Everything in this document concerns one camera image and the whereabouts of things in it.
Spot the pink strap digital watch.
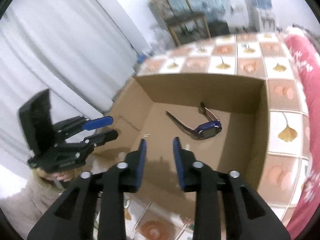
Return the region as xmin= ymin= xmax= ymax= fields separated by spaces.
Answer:
xmin=165 ymin=101 xmax=223 ymax=141

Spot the left hand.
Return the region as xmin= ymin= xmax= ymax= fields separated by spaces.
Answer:
xmin=50 ymin=170 xmax=76 ymax=189

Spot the patterned tile tablecloth board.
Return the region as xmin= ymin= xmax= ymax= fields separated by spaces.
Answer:
xmin=113 ymin=35 xmax=311 ymax=239

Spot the white curtain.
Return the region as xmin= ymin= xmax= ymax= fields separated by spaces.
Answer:
xmin=1 ymin=0 xmax=148 ymax=179

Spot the brown cardboard box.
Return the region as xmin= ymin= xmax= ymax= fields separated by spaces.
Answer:
xmin=94 ymin=73 xmax=269 ymax=218

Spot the wooden chair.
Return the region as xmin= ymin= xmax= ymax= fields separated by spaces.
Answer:
xmin=150 ymin=0 xmax=211 ymax=47

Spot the pink floral blanket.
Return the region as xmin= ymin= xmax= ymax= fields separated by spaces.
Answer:
xmin=285 ymin=27 xmax=319 ymax=239

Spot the blue water jug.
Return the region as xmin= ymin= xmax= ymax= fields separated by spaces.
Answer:
xmin=245 ymin=0 xmax=277 ymax=33

